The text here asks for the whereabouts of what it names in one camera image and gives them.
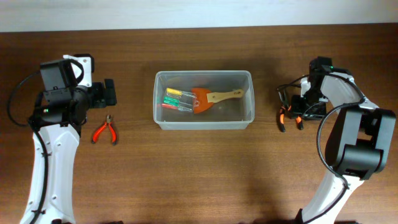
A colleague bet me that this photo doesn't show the left black cable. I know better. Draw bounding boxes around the left black cable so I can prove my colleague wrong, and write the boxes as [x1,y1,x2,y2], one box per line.
[6,70,42,128]

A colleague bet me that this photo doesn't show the red handled cutting pliers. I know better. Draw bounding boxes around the red handled cutting pliers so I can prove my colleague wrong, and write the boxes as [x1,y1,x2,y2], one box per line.
[91,114,118,146]

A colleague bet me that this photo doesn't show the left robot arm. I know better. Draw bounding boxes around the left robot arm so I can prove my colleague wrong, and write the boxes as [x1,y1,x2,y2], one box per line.
[21,54,117,223]

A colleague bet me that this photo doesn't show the right black cable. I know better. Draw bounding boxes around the right black cable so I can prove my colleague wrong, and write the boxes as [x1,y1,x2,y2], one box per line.
[276,73,366,190]

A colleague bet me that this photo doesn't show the black cable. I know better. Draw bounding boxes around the black cable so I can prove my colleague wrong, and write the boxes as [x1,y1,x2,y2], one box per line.
[276,73,366,190]
[6,70,42,128]

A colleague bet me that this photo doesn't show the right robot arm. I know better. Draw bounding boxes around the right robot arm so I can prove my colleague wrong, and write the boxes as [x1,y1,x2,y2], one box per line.
[290,57,397,223]

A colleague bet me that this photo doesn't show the clear plastic container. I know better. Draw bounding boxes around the clear plastic container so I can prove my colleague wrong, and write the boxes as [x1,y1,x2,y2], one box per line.
[153,70,255,130]

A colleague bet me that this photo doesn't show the orange black needle-nose pliers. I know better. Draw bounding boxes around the orange black needle-nose pliers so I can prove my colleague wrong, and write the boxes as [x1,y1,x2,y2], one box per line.
[277,90,303,133]

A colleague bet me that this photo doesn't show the clear screwdriver set case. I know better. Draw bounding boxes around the clear screwdriver set case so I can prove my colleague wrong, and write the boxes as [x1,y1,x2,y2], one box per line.
[157,88,199,113]

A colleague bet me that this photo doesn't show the orange scraper with wooden handle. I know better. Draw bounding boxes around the orange scraper with wooden handle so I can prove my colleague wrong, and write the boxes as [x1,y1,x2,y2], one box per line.
[192,88,244,114]

